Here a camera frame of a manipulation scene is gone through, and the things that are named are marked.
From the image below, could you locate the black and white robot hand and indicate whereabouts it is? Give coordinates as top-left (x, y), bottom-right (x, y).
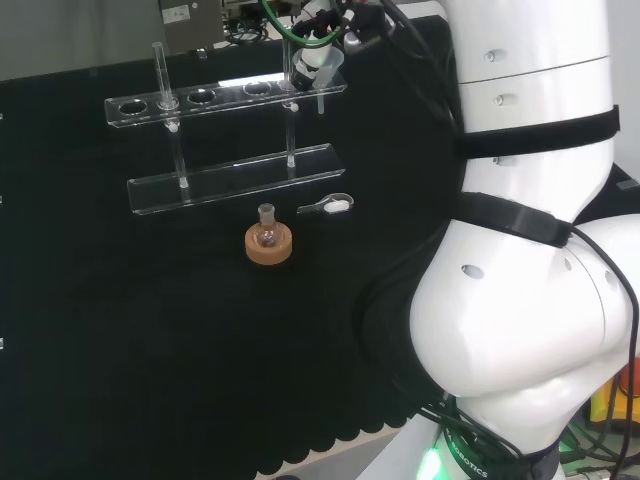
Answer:
top-left (292, 0), bottom-right (396, 92)

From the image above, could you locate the translucent plastic funnel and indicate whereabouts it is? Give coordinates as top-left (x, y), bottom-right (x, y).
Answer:
top-left (292, 47), bottom-right (344, 115)

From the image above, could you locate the clear acrylic funnel stand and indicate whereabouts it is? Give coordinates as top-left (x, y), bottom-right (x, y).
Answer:
top-left (103, 41), bottom-right (349, 217)

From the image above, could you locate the glass weighing funnel with powder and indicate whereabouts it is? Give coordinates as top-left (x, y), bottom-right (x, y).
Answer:
top-left (296, 193), bottom-right (355, 217)

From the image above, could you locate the grey metal equipment box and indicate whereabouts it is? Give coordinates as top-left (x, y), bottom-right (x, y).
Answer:
top-left (158, 0), bottom-right (224, 51)

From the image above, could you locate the round-bottom glass flask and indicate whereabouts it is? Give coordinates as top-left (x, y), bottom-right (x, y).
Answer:
top-left (254, 202), bottom-right (279, 249)

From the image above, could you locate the black bench cloth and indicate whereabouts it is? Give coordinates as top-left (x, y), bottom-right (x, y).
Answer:
top-left (0, 14), bottom-right (469, 480)

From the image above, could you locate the yellow stop button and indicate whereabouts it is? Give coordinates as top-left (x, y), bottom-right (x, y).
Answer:
top-left (589, 369), bottom-right (640, 432)

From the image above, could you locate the green cable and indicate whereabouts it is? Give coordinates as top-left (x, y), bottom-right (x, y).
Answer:
top-left (259, 0), bottom-right (346, 51)

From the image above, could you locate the black floor cable bundle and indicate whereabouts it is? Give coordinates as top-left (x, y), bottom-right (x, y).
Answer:
top-left (222, 13), bottom-right (286, 46)

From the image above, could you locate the cork ring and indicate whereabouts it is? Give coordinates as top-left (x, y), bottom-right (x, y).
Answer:
top-left (244, 223), bottom-right (293, 267)

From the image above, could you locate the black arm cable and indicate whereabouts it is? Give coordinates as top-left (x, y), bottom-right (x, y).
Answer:
top-left (569, 224), bottom-right (640, 451)

